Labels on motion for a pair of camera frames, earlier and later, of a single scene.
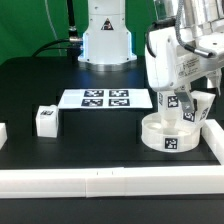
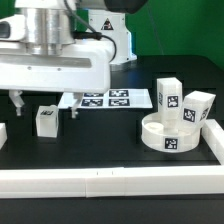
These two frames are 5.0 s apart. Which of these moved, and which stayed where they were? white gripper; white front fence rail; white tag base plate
Moved: white gripper
Stayed: white front fence rail; white tag base plate
